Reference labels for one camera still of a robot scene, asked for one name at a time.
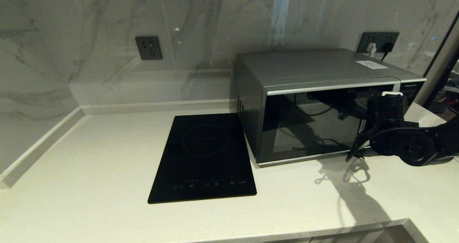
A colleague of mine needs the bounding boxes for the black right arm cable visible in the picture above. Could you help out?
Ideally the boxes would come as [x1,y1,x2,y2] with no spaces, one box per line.
[345,123,380,162]

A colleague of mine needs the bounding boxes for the silver microwave oven body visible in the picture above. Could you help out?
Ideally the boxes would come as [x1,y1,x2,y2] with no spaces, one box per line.
[235,48,427,167]

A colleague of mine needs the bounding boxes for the dark metal door frame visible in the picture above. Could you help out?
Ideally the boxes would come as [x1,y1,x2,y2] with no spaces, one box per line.
[418,10,459,108]

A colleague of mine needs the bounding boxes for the black induction cooktop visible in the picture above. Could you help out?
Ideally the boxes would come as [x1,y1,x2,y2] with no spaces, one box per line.
[148,113,257,204]

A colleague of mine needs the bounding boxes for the black wire basket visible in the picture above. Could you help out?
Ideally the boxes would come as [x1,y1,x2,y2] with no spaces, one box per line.
[430,89,459,115]

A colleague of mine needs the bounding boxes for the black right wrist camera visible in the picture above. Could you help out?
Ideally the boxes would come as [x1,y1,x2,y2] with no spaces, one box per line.
[372,91,406,122]

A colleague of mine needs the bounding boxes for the double grey wall socket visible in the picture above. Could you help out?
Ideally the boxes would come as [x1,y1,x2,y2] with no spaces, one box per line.
[357,32,400,54]

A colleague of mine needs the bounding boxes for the single grey wall socket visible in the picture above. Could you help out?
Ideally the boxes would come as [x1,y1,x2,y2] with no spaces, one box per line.
[135,36,163,61]

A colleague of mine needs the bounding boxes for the white sheet of paper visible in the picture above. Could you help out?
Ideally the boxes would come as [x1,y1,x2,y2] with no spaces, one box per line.
[355,60,389,70]

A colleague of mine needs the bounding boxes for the black power plug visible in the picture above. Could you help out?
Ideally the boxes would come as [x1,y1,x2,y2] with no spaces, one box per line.
[381,42,394,61]

